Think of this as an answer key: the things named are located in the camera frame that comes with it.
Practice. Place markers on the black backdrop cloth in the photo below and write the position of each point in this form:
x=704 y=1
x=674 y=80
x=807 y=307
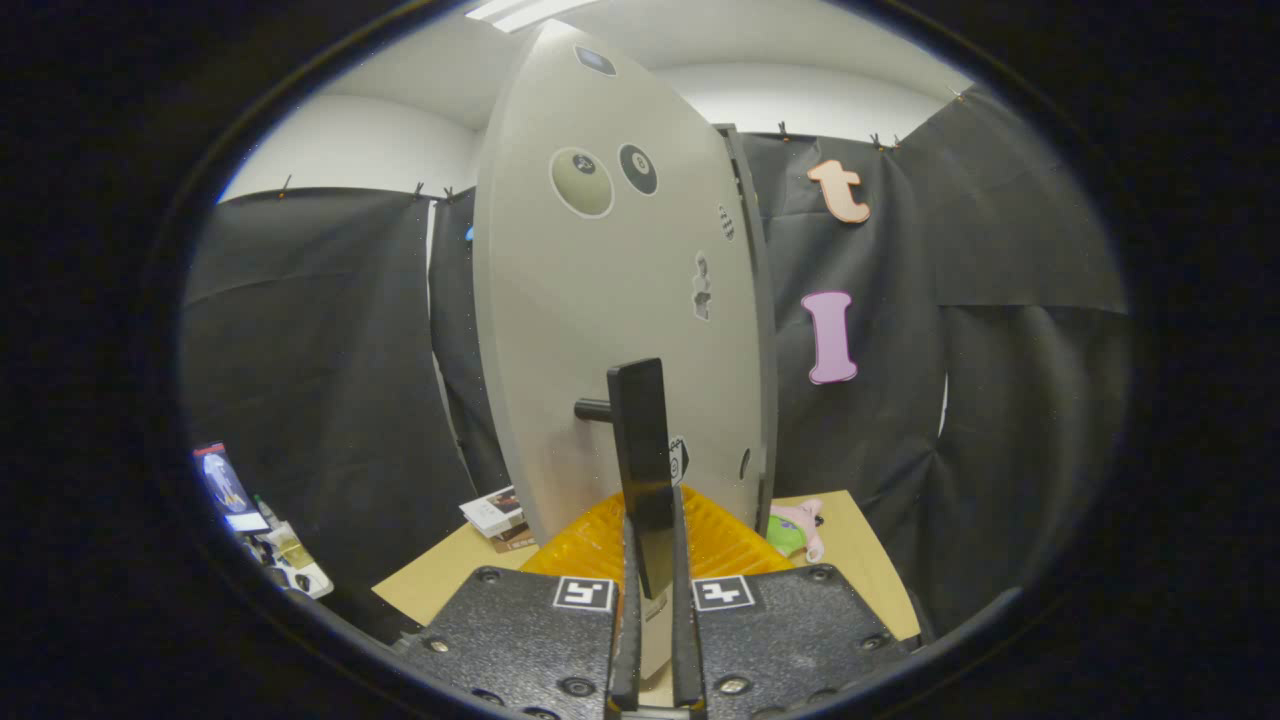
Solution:
x=1000 y=400

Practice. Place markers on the row of black cloth clips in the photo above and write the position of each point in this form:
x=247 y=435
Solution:
x=783 y=130

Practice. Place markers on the light grey shoe cabinet door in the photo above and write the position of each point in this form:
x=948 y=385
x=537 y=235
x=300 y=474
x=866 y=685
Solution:
x=570 y=330

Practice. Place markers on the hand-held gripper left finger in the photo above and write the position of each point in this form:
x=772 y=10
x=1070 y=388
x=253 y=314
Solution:
x=625 y=650

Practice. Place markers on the blue printed box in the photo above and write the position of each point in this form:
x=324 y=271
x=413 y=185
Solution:
x=225 y=480

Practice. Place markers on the green and pink plush toy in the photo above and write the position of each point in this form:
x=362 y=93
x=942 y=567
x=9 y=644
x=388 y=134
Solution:
x=795 y=530

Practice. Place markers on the white book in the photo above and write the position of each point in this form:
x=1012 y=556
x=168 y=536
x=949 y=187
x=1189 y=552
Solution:
x=492 y=510

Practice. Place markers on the ceiling light panel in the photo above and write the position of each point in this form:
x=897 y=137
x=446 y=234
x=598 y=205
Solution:
x=520 y=10

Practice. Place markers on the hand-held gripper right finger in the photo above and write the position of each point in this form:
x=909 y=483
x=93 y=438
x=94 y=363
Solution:
x=685 y=650

